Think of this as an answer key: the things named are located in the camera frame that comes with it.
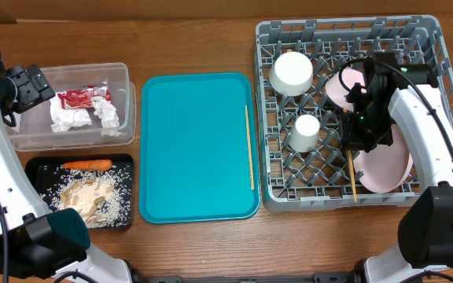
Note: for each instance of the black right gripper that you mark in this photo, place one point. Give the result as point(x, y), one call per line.
point(351, 141)

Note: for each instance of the red snack wrapper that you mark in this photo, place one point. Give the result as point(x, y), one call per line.
point(82, 98)

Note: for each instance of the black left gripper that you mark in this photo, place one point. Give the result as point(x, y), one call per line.
point(34, 86)

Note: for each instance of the black waste tray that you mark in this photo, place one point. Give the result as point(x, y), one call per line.
point(32, 173)

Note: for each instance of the pink food bowl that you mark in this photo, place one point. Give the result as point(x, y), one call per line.
point(336, 92)

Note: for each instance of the cream plastic cup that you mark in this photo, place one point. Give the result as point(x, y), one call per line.
point(304, 134)

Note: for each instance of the grey dishwasher rack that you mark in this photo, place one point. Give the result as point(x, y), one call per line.
point(319, 180)

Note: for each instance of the teal plastic tray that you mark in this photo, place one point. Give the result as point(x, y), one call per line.
point(194, 164)

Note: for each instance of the white napkin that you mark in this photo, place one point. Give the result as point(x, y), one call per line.
point(64, 119)

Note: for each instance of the pink round plate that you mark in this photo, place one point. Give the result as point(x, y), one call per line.
point(385, 167)

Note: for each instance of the orange carrot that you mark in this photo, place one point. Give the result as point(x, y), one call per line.
point(89, 165)

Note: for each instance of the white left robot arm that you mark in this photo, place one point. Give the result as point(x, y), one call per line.
point(34, 241)

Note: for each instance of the cream shallow bowl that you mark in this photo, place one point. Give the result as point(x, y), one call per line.
point(291, 74)

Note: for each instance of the clear plastic waste bin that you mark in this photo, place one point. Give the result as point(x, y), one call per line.
point(34, 131)

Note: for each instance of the rice and peanut leftovers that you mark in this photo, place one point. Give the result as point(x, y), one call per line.
point(89, 196)

